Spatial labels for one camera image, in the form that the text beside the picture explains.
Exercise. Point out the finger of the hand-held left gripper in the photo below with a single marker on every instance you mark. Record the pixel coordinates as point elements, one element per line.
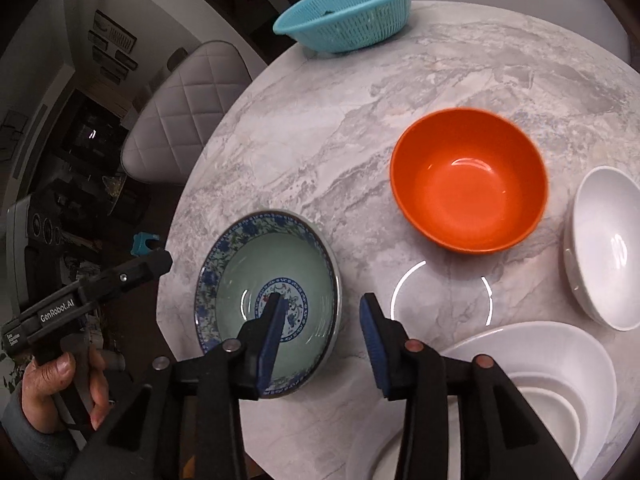
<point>147,267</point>

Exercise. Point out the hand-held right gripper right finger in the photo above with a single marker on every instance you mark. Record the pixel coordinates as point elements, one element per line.
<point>370,345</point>

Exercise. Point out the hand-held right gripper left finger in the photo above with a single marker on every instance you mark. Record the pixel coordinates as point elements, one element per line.
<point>273,342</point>

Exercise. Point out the blue floral patterned bowl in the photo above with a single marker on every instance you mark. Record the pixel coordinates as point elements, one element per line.
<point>265,270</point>

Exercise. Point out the large round white plate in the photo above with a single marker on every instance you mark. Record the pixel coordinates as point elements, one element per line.
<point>372,460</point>

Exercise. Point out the white oval plate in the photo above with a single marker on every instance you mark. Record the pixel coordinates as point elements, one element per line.
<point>550,350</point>

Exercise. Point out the small white plate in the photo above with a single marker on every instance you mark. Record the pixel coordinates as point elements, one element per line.
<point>547,410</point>

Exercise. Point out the person's left forearm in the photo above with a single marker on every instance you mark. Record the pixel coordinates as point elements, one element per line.
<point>30,450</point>

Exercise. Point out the person's left hand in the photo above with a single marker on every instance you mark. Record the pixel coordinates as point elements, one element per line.
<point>42,395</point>

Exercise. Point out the small teal object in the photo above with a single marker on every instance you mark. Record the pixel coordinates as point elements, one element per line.
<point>145,244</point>

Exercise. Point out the grey quilted chair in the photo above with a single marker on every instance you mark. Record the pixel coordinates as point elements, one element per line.
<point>185,110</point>

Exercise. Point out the orange bowl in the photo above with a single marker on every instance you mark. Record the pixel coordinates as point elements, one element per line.
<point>470,185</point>

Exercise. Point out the white bowl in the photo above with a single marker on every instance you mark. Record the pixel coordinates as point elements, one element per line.
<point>610,250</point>

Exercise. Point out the teal plastic basket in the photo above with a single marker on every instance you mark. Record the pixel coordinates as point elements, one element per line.
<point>345,15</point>

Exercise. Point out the wall picture frames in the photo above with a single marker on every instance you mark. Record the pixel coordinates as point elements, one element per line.
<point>112,45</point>

